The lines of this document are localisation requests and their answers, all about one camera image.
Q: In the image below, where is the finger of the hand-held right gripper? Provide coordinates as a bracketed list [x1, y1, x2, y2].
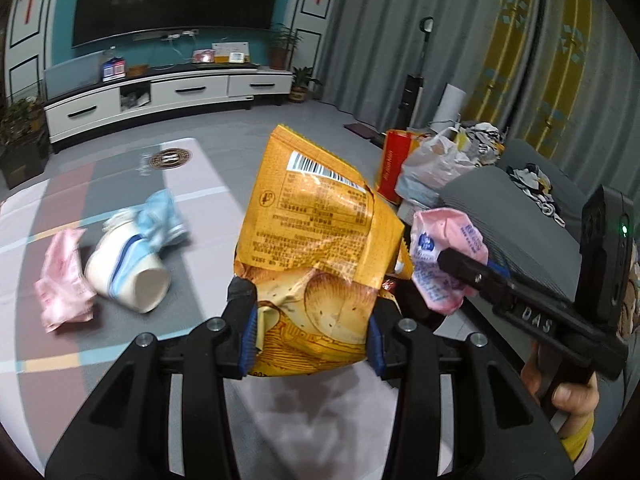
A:
[438, 249, 512, 314]

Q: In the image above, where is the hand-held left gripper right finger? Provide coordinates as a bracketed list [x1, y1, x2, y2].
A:
[369, 305, 577, 480]

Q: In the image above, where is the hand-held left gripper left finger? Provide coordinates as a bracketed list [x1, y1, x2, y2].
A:
[45, 277, 261, 480]

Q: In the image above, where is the pink plastic wrapper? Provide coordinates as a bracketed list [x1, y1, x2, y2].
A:
[410, 207, 490, 316]
[33, 227, 96, 334]

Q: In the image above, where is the orange snack bag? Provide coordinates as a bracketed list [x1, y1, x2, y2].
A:
[233, 123, 416, 379]

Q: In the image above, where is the person's right forearm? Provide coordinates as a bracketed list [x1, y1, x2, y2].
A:
[558, 417, 597, 469]

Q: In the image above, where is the person's right hand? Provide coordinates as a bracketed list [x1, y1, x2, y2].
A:
[520, 346, 600, 439]

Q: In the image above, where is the pink grey checked tablecloth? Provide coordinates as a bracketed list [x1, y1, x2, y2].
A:
[0, 137, 401, 461]

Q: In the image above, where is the black white patterned cloth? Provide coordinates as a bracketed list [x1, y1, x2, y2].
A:
[457, 120, 509, 166]
[507, 162, 559, 221]

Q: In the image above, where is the white plastic shopping bag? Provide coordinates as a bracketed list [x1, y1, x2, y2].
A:
[394, 127, 476, 211]

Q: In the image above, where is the red paper bag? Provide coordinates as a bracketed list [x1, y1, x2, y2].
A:
[375, 128, 431, 206]

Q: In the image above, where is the white blue striped paper cup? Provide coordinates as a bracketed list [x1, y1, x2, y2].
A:
[83, 209, 172, 315]

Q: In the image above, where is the light blue packet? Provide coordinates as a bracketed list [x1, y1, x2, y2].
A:
[134, 189, 191, 251]

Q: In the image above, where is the white rolled sheet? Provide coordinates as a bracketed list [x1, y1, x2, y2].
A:
[432, 82, 466, 126]

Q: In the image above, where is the dark floor mat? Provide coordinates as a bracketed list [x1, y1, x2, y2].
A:
[343, 122, 386, 141]

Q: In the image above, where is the upright vacuum cleaner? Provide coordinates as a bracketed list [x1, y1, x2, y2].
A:
[399, 16, 435, 129]

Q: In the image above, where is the yellow patterned curtain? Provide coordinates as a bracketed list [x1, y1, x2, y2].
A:
[465, 0, 640, 202]

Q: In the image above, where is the small potted plant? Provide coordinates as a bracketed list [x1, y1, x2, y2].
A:
[288, 66, 324, 105]

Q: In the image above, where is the white television cabinet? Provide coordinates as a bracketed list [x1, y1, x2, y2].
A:
[43, 64, 294, 144]

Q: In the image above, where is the grey curtain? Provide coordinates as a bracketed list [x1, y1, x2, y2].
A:
[320, 0, 507, 132]

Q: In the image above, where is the white desk calendar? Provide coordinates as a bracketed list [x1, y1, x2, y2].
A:
[211, 40, 250, 65]

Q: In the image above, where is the tall potted plant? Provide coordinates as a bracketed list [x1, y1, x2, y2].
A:
[267, 23, 304, 71]

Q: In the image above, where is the large dark potted plant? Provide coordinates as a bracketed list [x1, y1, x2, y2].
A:
[0, 97, 51, 189]

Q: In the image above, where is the grey flat panel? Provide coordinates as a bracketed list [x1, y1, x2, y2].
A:
[43, 51, 101, 101]

